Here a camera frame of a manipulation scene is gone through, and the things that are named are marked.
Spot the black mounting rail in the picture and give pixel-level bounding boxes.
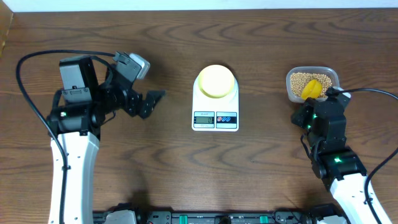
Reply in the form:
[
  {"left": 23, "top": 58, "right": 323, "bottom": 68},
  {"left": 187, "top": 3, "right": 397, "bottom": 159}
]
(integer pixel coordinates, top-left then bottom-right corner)
[{"left": 93, "top": 203, "right": 349, "bottom": 224}]

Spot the pale yellow bowl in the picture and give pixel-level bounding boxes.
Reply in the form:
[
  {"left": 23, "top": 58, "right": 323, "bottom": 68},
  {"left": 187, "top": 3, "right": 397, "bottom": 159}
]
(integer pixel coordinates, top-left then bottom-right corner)
[{"left": 197, "top": 65, "right": 235, "bottom": 98}]

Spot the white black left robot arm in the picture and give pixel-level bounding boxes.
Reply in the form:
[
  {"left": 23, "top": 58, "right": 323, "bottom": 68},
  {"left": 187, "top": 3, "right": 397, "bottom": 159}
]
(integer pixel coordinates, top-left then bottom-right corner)
[{"left": 47, "top": 52, "right": 165, "bottom": 223}]

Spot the yellow measuring scoop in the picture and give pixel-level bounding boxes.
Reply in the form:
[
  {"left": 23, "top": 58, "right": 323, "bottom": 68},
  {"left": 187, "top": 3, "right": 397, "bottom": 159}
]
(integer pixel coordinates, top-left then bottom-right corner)
[{"left": 301, "top": 79, "right": 323, "bottom": 100}]

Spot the white digital kitchen scale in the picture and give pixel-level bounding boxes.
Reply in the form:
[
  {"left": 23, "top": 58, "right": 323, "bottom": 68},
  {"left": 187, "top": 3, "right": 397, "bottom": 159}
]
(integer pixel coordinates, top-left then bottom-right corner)
[{"left": 192, "top": 76, "right": 239, "bottom": 132}]

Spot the clear plastic container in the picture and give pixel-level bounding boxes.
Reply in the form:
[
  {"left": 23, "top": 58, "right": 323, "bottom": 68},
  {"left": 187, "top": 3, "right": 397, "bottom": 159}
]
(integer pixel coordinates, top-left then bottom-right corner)
[{"left": 286, "top": 66, "right": 340, "bottom": 103}]

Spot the soybeans pile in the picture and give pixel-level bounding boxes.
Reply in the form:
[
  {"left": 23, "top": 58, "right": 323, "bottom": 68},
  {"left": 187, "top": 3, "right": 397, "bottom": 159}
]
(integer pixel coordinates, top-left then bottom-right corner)
[{"left": 290, "top": 72, "right": 332, "bottom": 98}]

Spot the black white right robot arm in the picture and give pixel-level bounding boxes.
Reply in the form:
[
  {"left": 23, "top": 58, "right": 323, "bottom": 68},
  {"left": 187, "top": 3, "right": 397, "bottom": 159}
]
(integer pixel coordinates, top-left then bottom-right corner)
[{"left": 291, "top": 93, "right": 391, "bottom": 223}]

